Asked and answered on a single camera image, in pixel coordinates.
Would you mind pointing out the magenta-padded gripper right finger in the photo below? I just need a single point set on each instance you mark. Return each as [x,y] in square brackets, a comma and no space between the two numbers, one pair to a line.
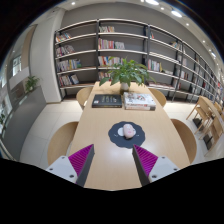
[160,168]

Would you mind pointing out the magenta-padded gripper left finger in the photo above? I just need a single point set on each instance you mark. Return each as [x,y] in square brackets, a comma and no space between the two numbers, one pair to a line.
[65,168]

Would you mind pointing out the dark mouse pad with eyes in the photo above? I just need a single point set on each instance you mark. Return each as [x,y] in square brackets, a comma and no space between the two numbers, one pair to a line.
[116,140]

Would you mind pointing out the round-backed wooden chair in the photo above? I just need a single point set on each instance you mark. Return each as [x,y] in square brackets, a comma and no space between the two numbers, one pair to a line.
[83,97]
[159,96]
[60,143]
[185,140]

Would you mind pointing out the wooden table and chairs group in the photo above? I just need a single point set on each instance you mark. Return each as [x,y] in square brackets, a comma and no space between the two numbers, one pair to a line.
[206,117]

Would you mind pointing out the white illustrated book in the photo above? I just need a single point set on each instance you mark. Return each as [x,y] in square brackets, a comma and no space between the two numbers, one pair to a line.
[139,101]

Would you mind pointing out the black book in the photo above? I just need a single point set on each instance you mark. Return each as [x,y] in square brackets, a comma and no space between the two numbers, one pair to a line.
[106,100]

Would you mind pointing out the small green potted plant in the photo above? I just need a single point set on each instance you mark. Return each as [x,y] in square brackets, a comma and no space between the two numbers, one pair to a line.
[32,83]

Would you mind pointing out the green plant in white pot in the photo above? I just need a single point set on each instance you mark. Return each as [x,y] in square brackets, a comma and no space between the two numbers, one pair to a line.
[128,72]

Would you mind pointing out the grey shelf unit with books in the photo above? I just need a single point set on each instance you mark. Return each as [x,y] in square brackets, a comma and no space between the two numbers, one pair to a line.
[80,45]

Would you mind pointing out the round ceiling lights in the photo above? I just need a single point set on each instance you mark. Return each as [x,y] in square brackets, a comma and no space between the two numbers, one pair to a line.
[176,13]

